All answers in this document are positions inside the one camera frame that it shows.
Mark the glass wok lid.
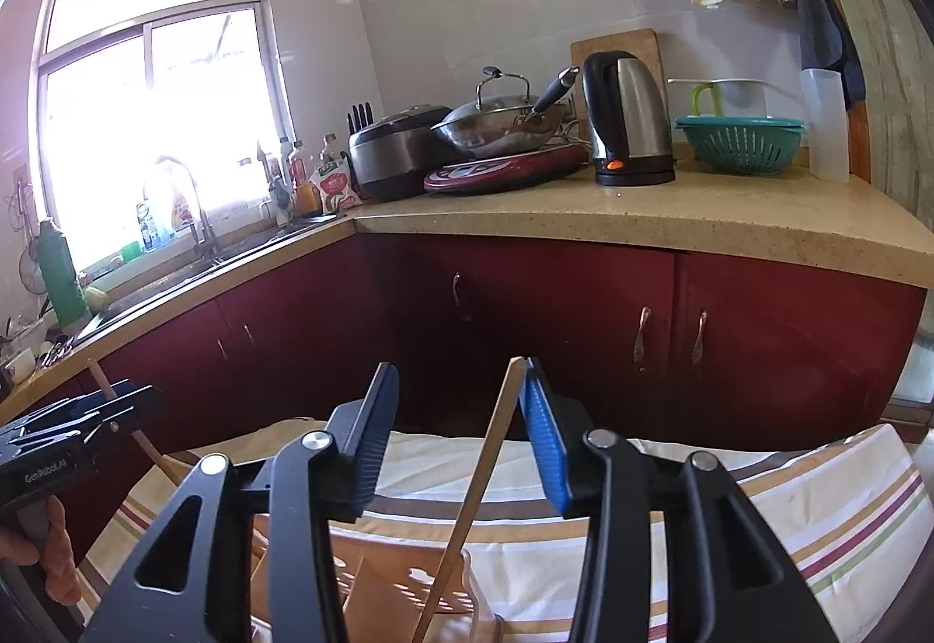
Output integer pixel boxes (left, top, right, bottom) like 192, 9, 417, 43
438, 66, 570, 133

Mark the beige plastic utensil holder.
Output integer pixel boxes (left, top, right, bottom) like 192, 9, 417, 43
248, 515, 504, 643

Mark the wire strainer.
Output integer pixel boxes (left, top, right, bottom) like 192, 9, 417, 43
18, 240, 49, 295

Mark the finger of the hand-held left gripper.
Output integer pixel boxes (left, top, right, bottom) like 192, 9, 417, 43
71, 380, 166, 449

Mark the teal plastic colander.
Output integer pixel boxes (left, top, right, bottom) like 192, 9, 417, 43
672, 114, 811, 168

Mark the red and white seasoning bag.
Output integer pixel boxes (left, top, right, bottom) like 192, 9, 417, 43
310, 157, 364, 217

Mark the wooden chopstick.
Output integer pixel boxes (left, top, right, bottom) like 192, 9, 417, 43
88, 358, 180, 482
412, 357, 527, 643

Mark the row of condiment bottles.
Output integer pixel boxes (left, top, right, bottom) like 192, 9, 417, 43
252, 132, 347, 224

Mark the wooden cutting board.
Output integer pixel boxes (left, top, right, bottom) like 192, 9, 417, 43
569, 28, 665, 126

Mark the white jug with green handle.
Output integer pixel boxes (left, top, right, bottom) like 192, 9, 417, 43
667, 77, 771, 119

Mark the steel faucet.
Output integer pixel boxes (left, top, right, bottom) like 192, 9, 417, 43
156, 155, 224, 265

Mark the steel sink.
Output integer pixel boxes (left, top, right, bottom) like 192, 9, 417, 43
73, 223, 344, 338

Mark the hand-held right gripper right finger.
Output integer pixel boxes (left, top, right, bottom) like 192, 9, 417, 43
518, 358, 840, 643

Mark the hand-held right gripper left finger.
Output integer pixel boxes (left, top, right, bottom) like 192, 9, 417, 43
79, 362, 401, 643

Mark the red induction cooker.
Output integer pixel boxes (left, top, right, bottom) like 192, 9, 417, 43
423, 145, 591, 195

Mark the person's left hand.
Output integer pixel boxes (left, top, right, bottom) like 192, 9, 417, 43
0, 494, 83, 607

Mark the translucent white plastic container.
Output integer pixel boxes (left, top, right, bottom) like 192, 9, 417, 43
799, 68, 851, 183

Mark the steel electric kettle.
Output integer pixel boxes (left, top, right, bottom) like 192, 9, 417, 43
581, 50, 676, 187

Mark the kitchen window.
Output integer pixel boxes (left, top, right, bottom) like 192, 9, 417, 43
29, 0, 293, 279

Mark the wooden door frame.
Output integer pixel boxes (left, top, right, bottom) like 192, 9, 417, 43
762, 0, 877, 186

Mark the dark rice cooker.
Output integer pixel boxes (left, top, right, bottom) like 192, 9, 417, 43
346, 104, 454, 202

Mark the red kitchen cabinet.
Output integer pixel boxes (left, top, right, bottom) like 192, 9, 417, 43
0, 230, 928, 542

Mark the beige stone countertop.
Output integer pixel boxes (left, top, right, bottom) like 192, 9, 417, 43
0, 157, 934, 425

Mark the steel wok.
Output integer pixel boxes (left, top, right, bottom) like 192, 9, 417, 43
430, 66, 585, 161

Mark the dish soap bottle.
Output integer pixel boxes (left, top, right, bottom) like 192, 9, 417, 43
135, 199, 168, 253

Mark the green thermos bottle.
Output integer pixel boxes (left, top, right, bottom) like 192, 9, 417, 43
36, 220, 89, 330

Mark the striped tablecloth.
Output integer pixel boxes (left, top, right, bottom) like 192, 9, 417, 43
73, 420, 922, 643

